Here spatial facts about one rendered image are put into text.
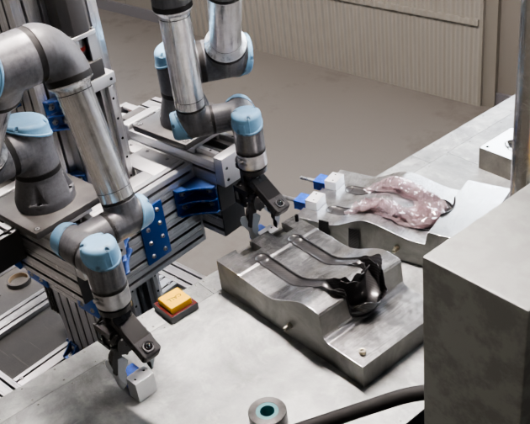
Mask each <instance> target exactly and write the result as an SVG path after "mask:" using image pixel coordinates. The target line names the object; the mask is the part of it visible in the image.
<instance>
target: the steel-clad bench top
mask: <svg viewBox="0 0 530 424"><path fill-rule="evenodd" d="M514 107H515V95H513V96H511V97H510V98H508V99H507V100H505V101H503V102H501V103H499V104H497V105H496V106H495V107H493V108H492V109H489V110H488V111H486V112H484V113H483V114H481V115H479V116H478V117H476V118H474V119H472V120H470V121H469V122H468V123H466V124H464V125H462V126H460V127H459V128H457V129H456V130H454V131H452V132H450V133H449V134H447V135H445V136H444V137H442V138H441V139H439V140H437V141H435V142H433V143H431V145H429V146H427V147H425V148H423V149H422V150H420V151H418V152H417V153H415V154H413V155H412V156H409V157H408V158H406V159H405V160H404V161H402V162H399V163H398V164H396V165H394V166H393V167H391V168H390V169H388V170H386V171H385V172H382V173H380V174H379V175H378V176H376V177H382V176H385V175H389V174H391V173H394V172H413V173H415V174H418V175H421V176H423V177H424V178H427V179H430V180H432V181H433V182H435V183H438V184H441V185H443V186H445V187H447V188H452V189H457V190H460V189H461V188H462V187H463V186H464V185H465V183H466V182H467V181H468V180H470V181H475V182H478V183H486V184H490V185H494V186H498V187H503V188H510V180H507V179H505V178H502V177H499V176H497V175H495V174H493V173H490V172H487V171H485V170H482V169H480V168H479V153H480V147H481V146H483V145H484V144H485V143H487V142H489V141H490V140H493V139H494V138H496V137H497V136H498V135H500V134H502V133H503V132H505V131H507V130H509V129H510V128H513V121H514ZM401 267H402V275H403V281H404V284H405V285H406V286H407V287H408V288H409V289H412V290H414V291H416V292H417V293H418V294H421V295H423V275H422V266H418V265H415V264H412V263H408V262H403V261H401ZM183 292H184V293H185V294H187V295H188V296H190V297H191V298H192V299H194V300H195V301H197V302H198V305H199V308H198V309H197V310H195V311H194V312H192V313H190V314H189V315H187V316H185V317H183V318H182V319H181V320H179V321H177V322H175V323H174V324H172V323H171V322H170V321H169V320H167V319H166V318H165V317H163V316H162V315H161V314H159V313H158V312H157V311H156V310H155V308H152V309H151V310H148V311H147V312H146V313H144V314H142V315H140V316H138V317H137V319H138V320H139V321H140V322H141V323H142V325H143V326H145V327H146V329H147V330H148V331H149V332H150V333H151V334H152V335H153V337H154V338H155V339H156V341H157V342H158V343H159V344H160V345H161V350H160V352H159V354H158V355H157V356H156V357H155V362H154V368H153V369H151V368H150V367H149V366H148V364H147V363H143V362H142V361H141V360H140V359H139V358H138V357H137V356H136V355H135V353H134V352H133V351H132V350H131V351H130V352H129V354H128V355H126V354H124V355H122V356H123V357H125V358H126V359H128V365H130V364H131V363H133V364H134V365H136V366H137V367H139V368H140V367H141V366H143V365H144V366H145V367H147V368H148V369H150V371H152V372H153V373H154V377H155V381H156V386H157V391H156V392H154V393H153V394H152V395H150V396H149V397H147V398H146V399H145V400H143V401H142V402H141V403H140V402H139V401H138V400H136V399H135V398H133V397H132V396H131V395H130V391H129V389H128V388H127V387H126V388H125V389H124V390H122V389H121V388H120V387H119V386H118V384H117V383H116V380H115V378H114V376H113V375H112V374H111V373H110V372H109V370H108V369H107V368H106V365H105V361H106V359H109V352H110V350H108V349H107V348H106V347H105V346H103V345H102V344H101V343H99V342H98V341H96V342H95V343H93V344H91V345H90V346H88V347H86V348H84V349H83V350H81V351H80V352H77V353H76V354H74V355H72V356H71V357H69V358H68V359H66V360H64V361H63V362H61V363H58V364H57V365H56V366H54V367H53V368H50V369H49V370H47V371H45V372H44V373H42V374H40V375H39V376H37V377H35V378H34V379H31V380H30V381H29V382H27V383H25V384H23V385H21V386H20V387H18V388H17V389H15V390H13V391H12V392H10V393H8V394H6V395H5V396H3V397H2V398H0V424H250V423H249V418H248V409H249V407H250V405H251V404H252V403H253V402H254V401H255V400H258V399H260V398H262V397H275V398H278V399H280V400H281V401H282V402H283V403H284V404H285V405H286V408H287V414H288V420H289V421H288V424H295V423H297V422H300V421H304V420H307V419H310V418H312V417H315V416H319V415H322V414H325V413H327V412H330V411H334V410H337V409H340V408H343V407H345V406H348V405H352V404H355V403H358V402H360V401H363V400H367V399H370V398H373V397H375V396H378V395H382V394H385V393H388V392H391V391H394V390H399V389H403V388H406V387H411V386H416V385H421V384H424V352H423V343H422V344H421V345H420V346H419V347H417V348H416V349H414V350H413V351H412V352H410V353H409V354H408V355H406V356H405V357H404V358H402V359H401V360H400V361H399V362H398V363H396V364H395V365H393V366H392V367H391V368H389V369H388V370H387V371H385V372H384V373H383V374H381V375H380V376H379V377H378V378H377V379H375V380H374V381H372V382H371V383H370V384H368V385H367V386H366V387H363V386H362V385H360V384H358V383H357V382H355V381H354V380H352V379H351V378H349V377H348V376H346V375H345V374H344V373H343V372H341V371H340V370H338V369H337V368H335V367H333V366H332V365H331V364H329V363H328V362H327V361H325V360H324V359H322V358H321V357H319V356H318V355H316V354H315V353H313V352H312V351H311V350H310V349H308V348H307V347H305V346H303V345H302V344H301V343H299V342H297V341H296V340H295V339H293V338H292V337H291V336H289V335H288V334H286V333H285V332H283V331H282V330H280V329H279V328H277V327H276V326H275V325H273V324H272V323H271V322H269V321H267V320H266V319H264V318H263V317H262V316H260V315H259V314H258V313H256V312H255V311H253V310H252V309H250V308H249V307H247V306H246V305H244V304H243V303H242V302H240V301H239V300H238V299H236V298H234V297H233V296H232V295H230V294H228V293H227V292H225V291H224V290H223V289H222V288H221V285H220V276H219V271H218V270H217V271H215V272H213V273H212V274H210V275H208V276H207V277H205V278H203V279H201V280H199V281H198V282H197V283H195V284H193V285H191V286H189V287H188V288H186V289H185V290H183ZM128 365H127V366H128ZM422 411H424V400H422V401H416V402H411V403H408V404H404V405H399V406H396V407H393V408H390V409H388V410H385V411H381V412H378V413H375V414H372V415H369V416H365V417H362V418H359V419H357V420H354V421H350V422H347V423H344V424H407V423H409V422H410V421H411V420H412V419H414V418H415V417H416V416H418V415H419V414H420V413H421V412H422Z"/></svg>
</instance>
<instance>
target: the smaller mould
mask: <svg viewBox="0 0 530 424"><path fill-rule="evenodd" d="M512 137H513V128H510V129H509V130H507V131H505V132H503V133H502V134H500V135H498V136H497V137H496V138H494V139H493V140H490V141H489V142H487V143H485V144H484V145H483V146H481V147H480V153H479V168H480V169H482V170H485V171H487V172H490V173H493V174H495V175H497V176H499V177H502V178H505V179H507V180H510V181H511V152H512Z"/></svg>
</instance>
